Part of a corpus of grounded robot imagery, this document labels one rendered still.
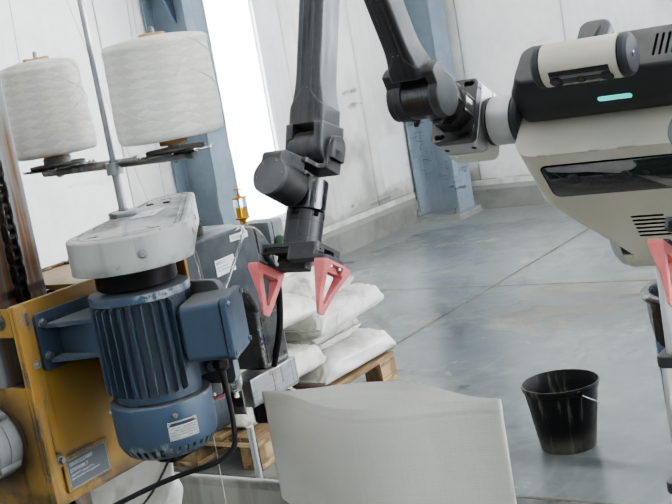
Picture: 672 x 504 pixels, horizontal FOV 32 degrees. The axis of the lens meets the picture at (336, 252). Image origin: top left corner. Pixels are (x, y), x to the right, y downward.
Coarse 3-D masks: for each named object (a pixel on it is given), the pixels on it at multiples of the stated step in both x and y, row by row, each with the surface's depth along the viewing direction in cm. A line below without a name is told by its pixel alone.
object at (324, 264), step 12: (288, 252) 166; (300, 252) 165; (312, 252) 163; (324, 264) 162; (336, 264) 164; (324, 276) 163; (336, 276) 166; (348, 276) 167; (336, 288) 166; (324, 300) 165; (324, 312) 164
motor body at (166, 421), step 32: (160, 288) 164; (96, 320) 165; (128, 320) 164; (160, 320) 164; (128, 352) 163; (160, 352) 164; (128, 384) 165; (160, 384) 165; (192, 384) 168; (128, 416) 166; (160, 416) 165; (192, 416) 167; (128, 448) 168; (160, 448) 166; (192, 448) 168
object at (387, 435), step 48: (384, 384) 199; (288, 432) 204; (336, 432) 190; (384, 432) 185; (432, 432) 183; (480, 432) 181; (288, 480) 207; (336, 480) 193; (384, 480) 187; (432, 480) 185; (480, 480) 183
